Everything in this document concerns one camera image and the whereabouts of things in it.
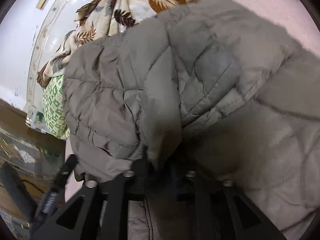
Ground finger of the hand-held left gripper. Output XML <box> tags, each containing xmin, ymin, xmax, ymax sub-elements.
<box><xmin>34</xmin><ymin>154</ymin><xmax>79</xmax><ymax>222</ymax></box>

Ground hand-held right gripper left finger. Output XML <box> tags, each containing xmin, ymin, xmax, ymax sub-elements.
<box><xmin>31</xmin><ymin>170</ymin><xmax>137</xmax><ymax>240</ymax></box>

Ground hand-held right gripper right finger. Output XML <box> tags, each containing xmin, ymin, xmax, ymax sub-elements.
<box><xmin>185</xmin><ymin>170</ymin><xmax>288</xmax><ymax>240</ymax></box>

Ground grey-brown quilted hooded jacket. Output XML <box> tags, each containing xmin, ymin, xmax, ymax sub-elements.
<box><xmin>62</xmin><ymin>0</ymin><xmax>320</xmax><ymax>240</ymax></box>

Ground clear plastic bags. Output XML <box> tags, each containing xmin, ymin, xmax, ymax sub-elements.
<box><xmin>25</xmin><ymin>105</ymin><xmax>54</xmax><ymax>134</ymax></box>

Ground green checkered pillow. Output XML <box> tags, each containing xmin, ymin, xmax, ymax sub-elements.
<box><xmin>42</xmin><ymin>74</ymin><xmax>71</xmax><ymax>140</ymax></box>

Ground leaf print blanket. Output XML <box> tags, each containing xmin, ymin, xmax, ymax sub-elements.
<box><xmin>37</xmin><ymin>0</ymin><xmax>240</xmax><ymax>88</ymax></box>

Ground bed with pink sheet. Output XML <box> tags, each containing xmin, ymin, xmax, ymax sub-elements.
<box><xmin>59</xmin><ymin>0</ymin><xmax>314</xmax><ymax>205</ymax></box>

